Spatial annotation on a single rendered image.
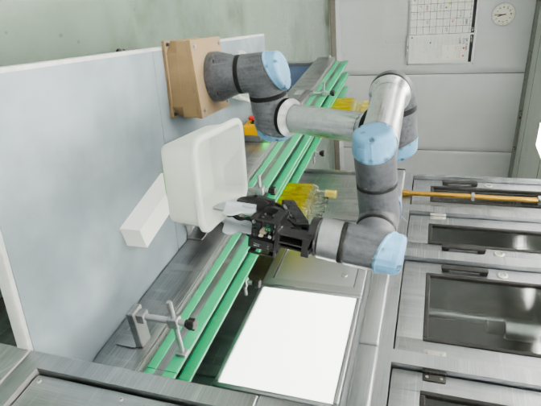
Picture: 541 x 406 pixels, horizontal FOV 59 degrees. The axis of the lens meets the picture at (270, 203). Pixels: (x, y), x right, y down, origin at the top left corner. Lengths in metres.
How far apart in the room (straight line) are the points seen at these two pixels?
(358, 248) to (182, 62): 0.83
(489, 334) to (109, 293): 1.07
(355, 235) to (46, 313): 0.67
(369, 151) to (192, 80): 0.74
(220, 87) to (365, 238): 0.79
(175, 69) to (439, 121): 6.62
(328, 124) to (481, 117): 6.56
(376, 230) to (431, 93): 6.88
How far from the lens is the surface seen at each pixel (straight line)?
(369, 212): 0.89
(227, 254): 1.53
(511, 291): 1.76
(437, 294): 1.69
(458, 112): 7.79
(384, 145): 0.84
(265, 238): 0.87
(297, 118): 1.41
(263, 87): 1.44
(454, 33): 7.46
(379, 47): 7.55
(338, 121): 1.33
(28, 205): 1.06
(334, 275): 1.67
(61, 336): 1.19
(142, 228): 1.27
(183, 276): 1.45
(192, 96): 1.45
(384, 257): 0.83
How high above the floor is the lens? 1.49
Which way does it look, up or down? 18 degrees down
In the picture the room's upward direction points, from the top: 94 degrees clockwise
